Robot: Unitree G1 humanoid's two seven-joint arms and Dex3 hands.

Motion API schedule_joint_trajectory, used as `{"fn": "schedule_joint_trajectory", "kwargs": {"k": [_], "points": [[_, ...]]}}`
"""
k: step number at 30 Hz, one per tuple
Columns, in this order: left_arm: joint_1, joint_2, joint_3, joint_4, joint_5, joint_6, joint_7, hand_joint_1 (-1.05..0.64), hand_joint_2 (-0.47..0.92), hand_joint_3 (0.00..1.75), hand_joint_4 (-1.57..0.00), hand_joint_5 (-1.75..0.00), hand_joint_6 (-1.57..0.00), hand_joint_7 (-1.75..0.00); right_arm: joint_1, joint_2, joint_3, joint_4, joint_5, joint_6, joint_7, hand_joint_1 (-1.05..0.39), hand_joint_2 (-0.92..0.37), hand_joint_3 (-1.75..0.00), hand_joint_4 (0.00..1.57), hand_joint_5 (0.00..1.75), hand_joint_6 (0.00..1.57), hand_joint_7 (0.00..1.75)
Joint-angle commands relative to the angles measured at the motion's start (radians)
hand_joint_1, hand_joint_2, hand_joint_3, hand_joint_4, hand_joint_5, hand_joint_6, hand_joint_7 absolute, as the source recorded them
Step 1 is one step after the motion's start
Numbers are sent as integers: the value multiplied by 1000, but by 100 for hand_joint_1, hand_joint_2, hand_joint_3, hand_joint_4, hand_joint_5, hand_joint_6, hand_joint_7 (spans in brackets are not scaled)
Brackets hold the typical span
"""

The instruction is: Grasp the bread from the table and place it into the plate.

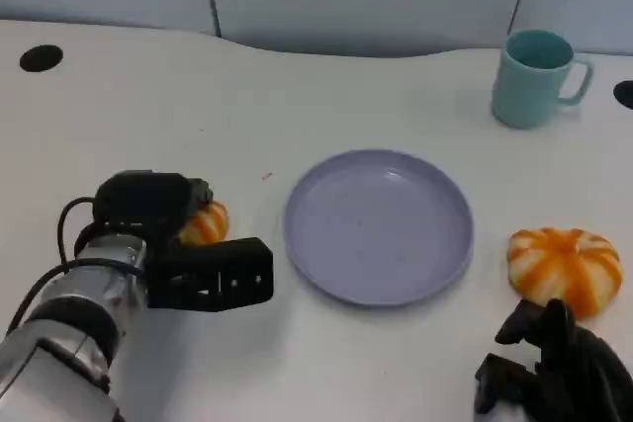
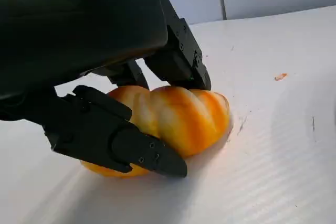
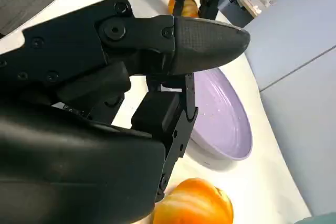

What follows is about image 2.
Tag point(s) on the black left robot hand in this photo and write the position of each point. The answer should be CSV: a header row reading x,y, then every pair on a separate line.
x,y
65,24

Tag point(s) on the orange white toy bread roll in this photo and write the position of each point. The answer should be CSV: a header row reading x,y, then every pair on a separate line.
x,y
189,124

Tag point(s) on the small orange crumb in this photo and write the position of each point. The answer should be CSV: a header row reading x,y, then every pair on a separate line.
x,y
281,76

